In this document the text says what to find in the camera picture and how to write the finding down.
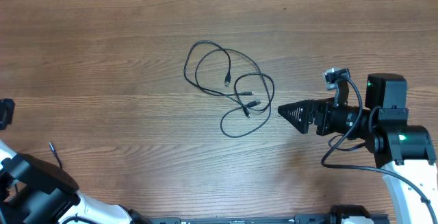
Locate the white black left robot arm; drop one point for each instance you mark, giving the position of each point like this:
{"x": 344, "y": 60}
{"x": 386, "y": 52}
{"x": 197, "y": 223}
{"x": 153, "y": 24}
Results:
{"x": 36, "y": 191}

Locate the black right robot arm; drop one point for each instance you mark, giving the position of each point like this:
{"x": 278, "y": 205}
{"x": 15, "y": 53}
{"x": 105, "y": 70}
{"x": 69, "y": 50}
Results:
{"x": 378, "y": 121}

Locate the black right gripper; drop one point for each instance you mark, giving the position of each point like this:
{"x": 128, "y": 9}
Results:
{"x": 320, "y": 110}

